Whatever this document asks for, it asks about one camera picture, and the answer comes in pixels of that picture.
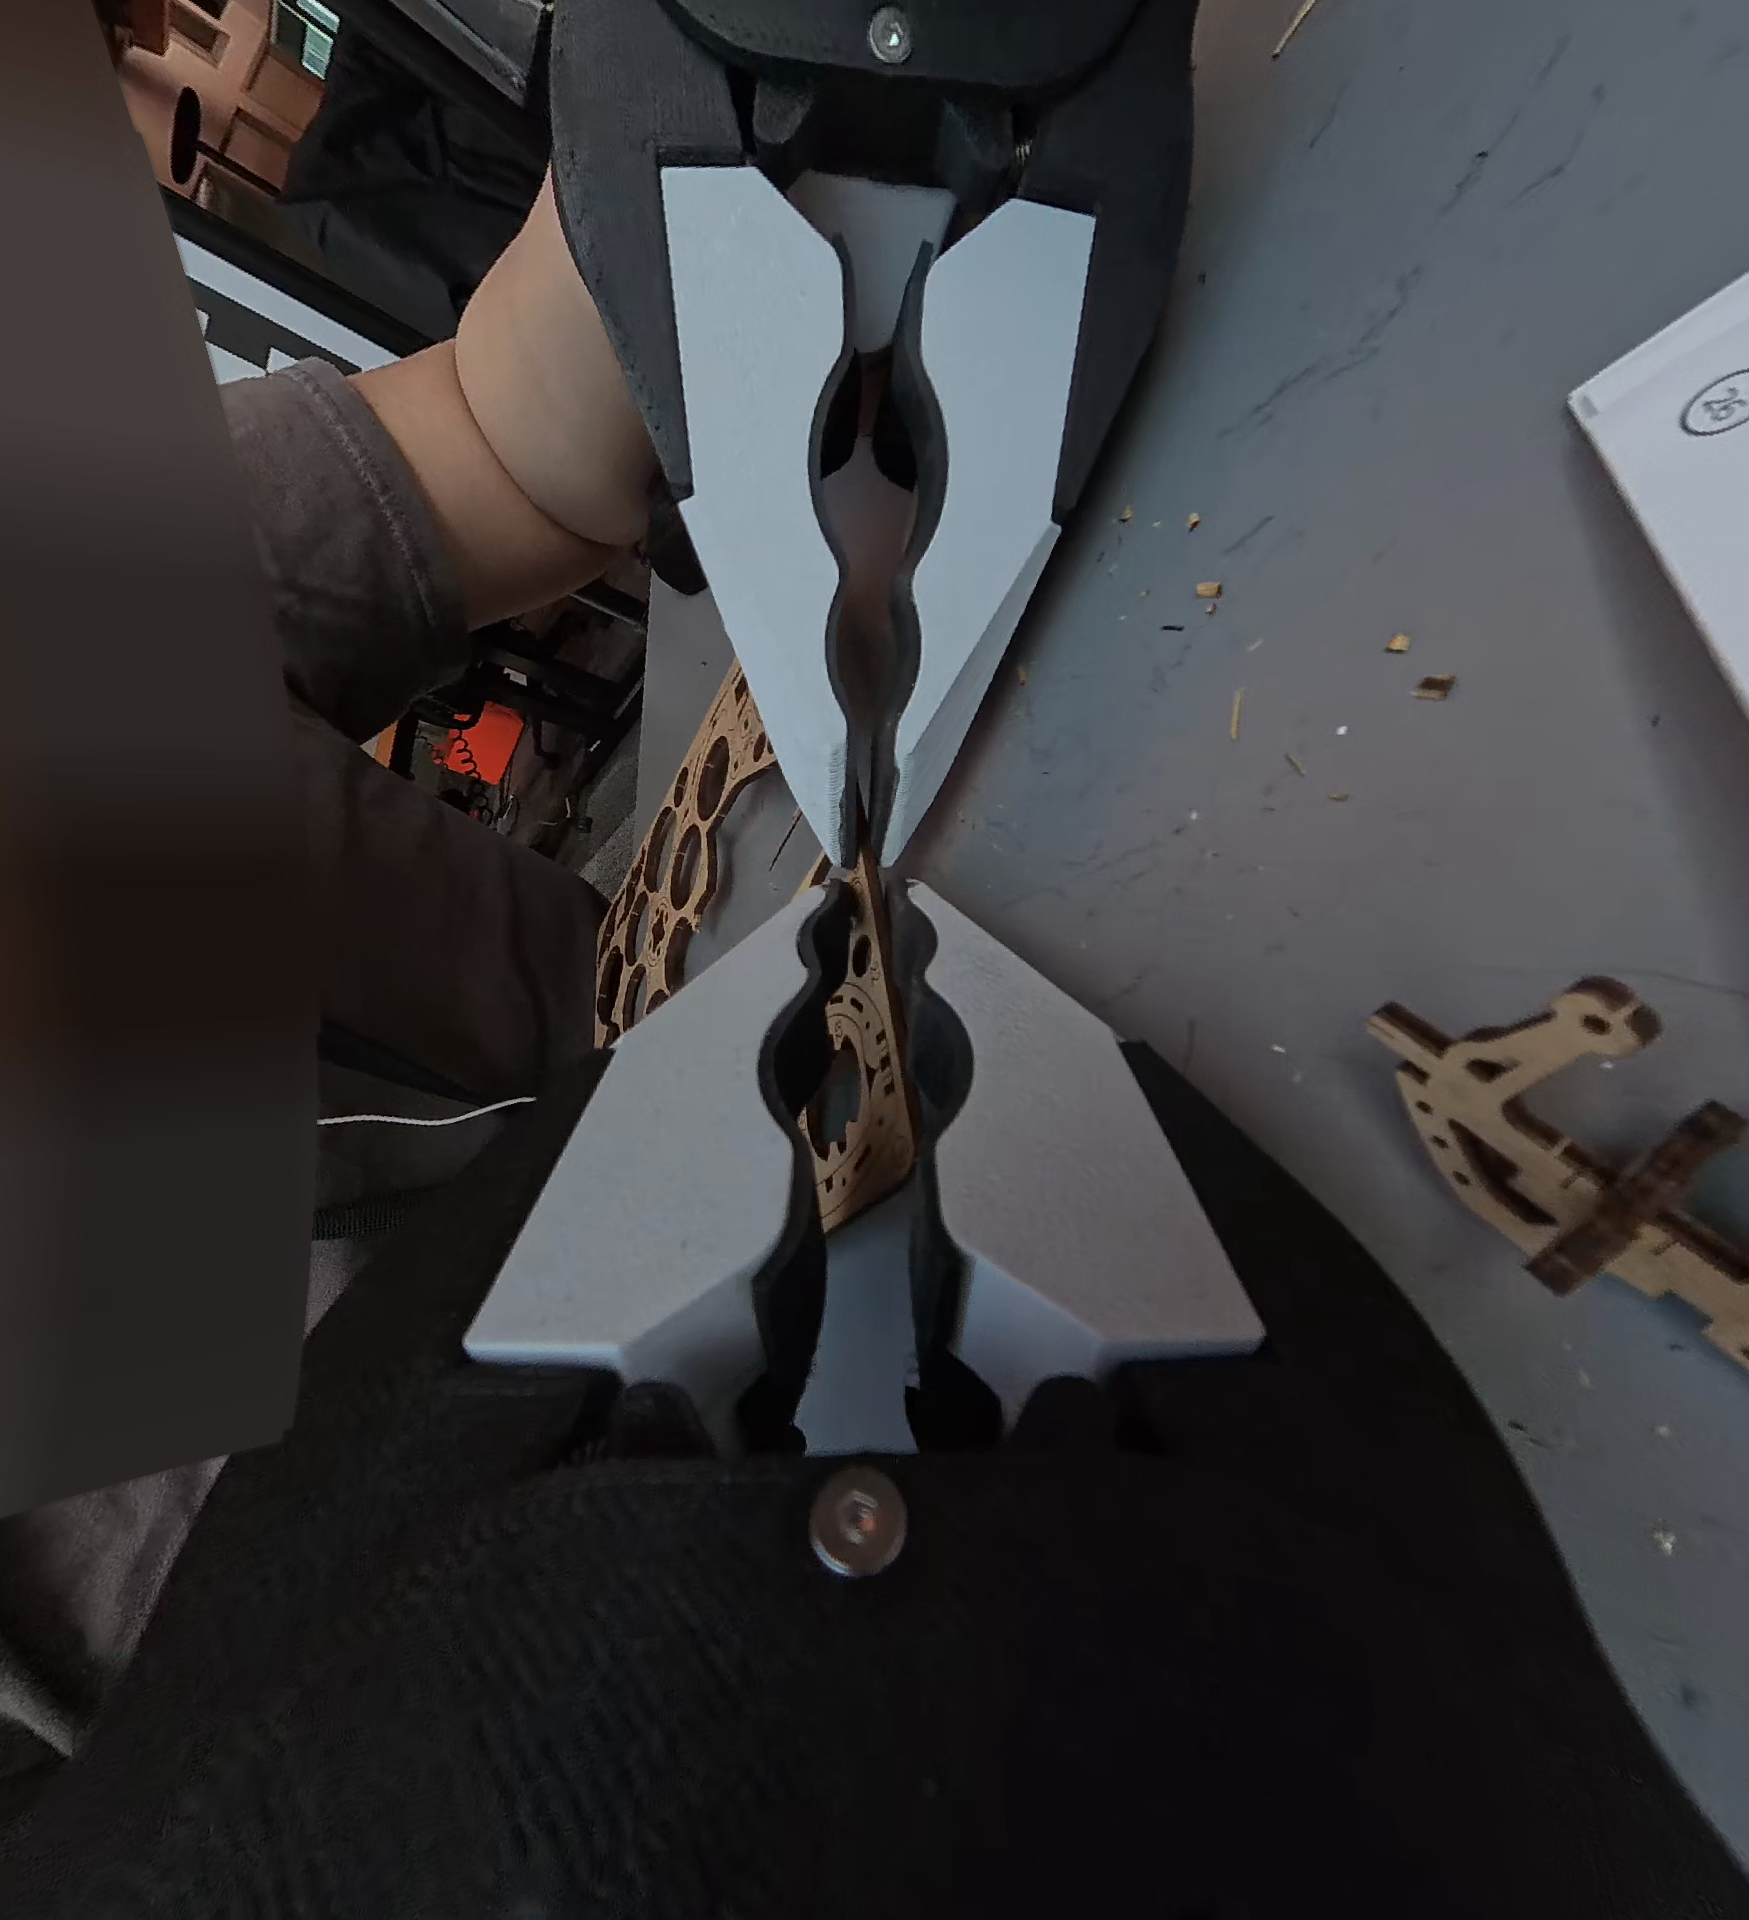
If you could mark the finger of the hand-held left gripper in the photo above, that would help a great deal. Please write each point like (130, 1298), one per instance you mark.
(1017, 390)
(747, 435)

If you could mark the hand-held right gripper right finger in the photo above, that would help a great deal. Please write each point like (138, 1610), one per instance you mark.
(1084, 1215)

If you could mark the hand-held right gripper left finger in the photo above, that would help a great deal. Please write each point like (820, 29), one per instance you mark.
(620, 1215)

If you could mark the perforated wooden parts sheet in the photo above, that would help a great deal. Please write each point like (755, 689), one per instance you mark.
(875, 1159)

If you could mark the person's left forearm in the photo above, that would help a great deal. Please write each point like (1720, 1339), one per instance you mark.
(545, 435)

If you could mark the wooden model assembly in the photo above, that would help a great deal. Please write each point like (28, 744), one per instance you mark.
(1556, 1036)

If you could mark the white sign with black print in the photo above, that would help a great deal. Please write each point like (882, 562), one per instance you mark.
(259, 322)

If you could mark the brown wooden furniture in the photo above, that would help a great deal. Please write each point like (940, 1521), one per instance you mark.
(229, 91)

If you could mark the thin wooden stick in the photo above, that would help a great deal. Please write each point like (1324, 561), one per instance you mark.
(1295, 26)

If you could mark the scattered wood chips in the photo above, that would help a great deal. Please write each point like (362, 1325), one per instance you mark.
(1434, 689)

